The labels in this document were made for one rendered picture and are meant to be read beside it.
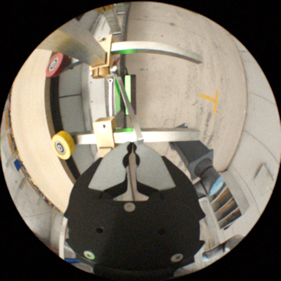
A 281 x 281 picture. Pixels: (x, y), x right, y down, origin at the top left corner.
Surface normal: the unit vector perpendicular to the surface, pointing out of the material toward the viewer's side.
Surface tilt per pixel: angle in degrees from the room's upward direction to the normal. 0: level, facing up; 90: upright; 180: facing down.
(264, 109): 90
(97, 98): 0
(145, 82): 0
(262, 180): 90
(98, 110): 0
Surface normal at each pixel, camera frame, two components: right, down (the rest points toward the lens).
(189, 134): 0.06, 0.46
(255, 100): -1.00, -0.03
